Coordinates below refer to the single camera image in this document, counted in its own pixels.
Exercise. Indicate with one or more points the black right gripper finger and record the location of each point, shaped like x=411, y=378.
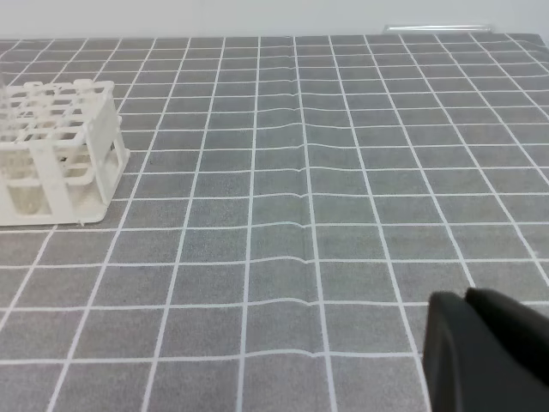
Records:
x=485, y=352

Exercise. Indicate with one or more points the white test tube rack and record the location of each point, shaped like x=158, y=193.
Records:
x=62, y=152

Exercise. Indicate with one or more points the grey checked tablecloth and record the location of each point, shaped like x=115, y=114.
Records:
x=288, y=208

